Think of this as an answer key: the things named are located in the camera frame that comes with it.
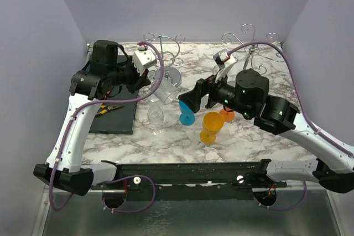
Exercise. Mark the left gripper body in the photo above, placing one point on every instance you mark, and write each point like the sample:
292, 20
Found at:
128, 75

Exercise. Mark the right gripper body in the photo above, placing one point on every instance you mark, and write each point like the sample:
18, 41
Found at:
218, 92

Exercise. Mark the clear ribbed wine glass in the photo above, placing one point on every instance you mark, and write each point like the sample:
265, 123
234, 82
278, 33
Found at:
165, 93

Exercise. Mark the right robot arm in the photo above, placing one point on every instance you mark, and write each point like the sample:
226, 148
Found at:
333, 166

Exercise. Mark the clear stemmed wine glass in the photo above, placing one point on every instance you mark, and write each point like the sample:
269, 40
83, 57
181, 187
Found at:
156, 119

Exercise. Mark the round chrome glass rack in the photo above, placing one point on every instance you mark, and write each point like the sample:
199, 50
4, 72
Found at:
169, 48

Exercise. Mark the scrolled chrome glass rack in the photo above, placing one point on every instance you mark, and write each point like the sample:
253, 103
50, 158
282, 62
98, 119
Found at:
252, 50

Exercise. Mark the blue plastic goblet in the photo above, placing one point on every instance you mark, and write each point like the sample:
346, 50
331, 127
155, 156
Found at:
187, 117

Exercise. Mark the orange plastic goblet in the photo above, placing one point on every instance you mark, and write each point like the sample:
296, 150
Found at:
227, 114

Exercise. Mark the yellow plastic goblet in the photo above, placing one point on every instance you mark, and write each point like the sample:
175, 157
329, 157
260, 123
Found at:
212, 123

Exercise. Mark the dark tool mat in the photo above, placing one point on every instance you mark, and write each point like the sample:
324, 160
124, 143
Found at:
98, 81

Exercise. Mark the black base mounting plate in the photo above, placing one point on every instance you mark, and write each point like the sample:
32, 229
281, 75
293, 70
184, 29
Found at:
190, 181

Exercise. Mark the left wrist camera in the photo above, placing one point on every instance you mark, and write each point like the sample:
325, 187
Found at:
143, 60

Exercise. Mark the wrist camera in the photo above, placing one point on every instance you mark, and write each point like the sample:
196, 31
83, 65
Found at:
143, 60
225, 62

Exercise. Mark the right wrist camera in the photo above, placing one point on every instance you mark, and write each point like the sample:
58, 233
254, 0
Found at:
225, 62

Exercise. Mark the yellow handled pliers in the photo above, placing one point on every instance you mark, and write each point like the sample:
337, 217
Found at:
107, 108

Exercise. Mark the aluminium rail frame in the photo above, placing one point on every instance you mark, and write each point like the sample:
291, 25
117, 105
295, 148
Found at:
47, 208

